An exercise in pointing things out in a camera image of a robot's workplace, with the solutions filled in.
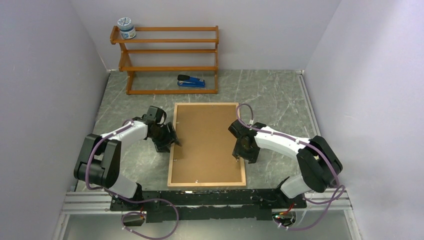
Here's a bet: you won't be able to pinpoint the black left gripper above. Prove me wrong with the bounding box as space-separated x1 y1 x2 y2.
149 122 181 153

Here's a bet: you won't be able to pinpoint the light wooden picture frame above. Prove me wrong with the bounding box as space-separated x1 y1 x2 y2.
166 102 247 188

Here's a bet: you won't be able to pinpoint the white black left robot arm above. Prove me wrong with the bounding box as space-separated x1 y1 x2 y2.
73 106 180 210

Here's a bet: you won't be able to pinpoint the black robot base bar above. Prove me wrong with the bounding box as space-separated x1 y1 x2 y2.
110 188 307 223

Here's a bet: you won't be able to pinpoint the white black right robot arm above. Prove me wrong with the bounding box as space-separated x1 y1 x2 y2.
228 120 343 208

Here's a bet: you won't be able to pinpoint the blue black stapler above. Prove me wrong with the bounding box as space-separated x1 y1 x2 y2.
177 74 206 88

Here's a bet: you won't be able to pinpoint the orange wooden shelf rack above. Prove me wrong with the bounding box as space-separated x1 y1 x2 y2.
109 25 220 95

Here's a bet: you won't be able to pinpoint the white blue lidded jar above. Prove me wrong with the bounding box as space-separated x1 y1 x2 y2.
117 17 137 40

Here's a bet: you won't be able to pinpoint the aluminium rail frame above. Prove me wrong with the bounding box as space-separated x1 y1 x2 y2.
63 70 359 240

